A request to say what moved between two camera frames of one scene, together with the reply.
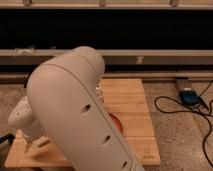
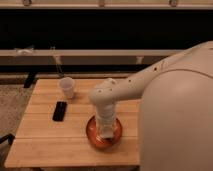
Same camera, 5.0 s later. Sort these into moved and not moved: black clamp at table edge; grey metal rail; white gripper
Moved: white gripper
Not moved: black clamp at table edge; grey metal rail
